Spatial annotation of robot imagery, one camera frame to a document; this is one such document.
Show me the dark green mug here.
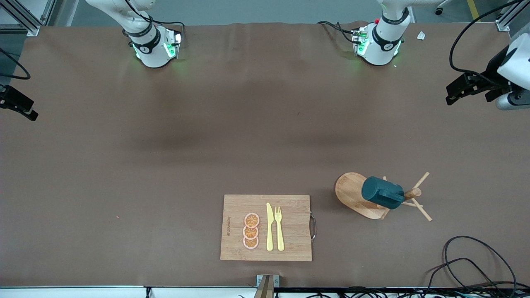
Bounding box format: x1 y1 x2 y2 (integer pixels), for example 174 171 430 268
361 176 405 210

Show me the wooden mug rack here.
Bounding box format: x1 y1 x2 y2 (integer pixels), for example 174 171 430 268
335 172 434 222

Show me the brown table cover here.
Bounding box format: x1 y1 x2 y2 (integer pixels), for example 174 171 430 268
0 22 530 288

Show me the bamboo cutting board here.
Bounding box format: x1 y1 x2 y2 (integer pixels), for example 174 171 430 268
220 195 317 262

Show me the yellow plastic fork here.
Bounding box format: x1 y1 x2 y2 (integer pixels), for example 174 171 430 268
275 206 285 252

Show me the yellow plastic knife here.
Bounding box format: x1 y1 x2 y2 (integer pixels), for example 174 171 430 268
266 202 274 252

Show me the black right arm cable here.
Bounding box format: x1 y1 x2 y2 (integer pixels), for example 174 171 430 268
0 47 31 80

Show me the aluminium frame post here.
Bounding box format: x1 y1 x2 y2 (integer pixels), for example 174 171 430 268
496 0 530 32
0 0 56 37

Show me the black base cable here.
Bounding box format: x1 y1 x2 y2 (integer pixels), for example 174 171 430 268
317 21 357 44
123 0 186 33

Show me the black looped floor cable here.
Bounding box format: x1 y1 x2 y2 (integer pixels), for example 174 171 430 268
442 236 518 298

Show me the thin black floor cable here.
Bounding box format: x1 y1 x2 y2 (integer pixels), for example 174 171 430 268
424 257 504 298

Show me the metal table edge bracket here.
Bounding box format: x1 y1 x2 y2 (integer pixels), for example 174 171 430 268
253 274 280 298

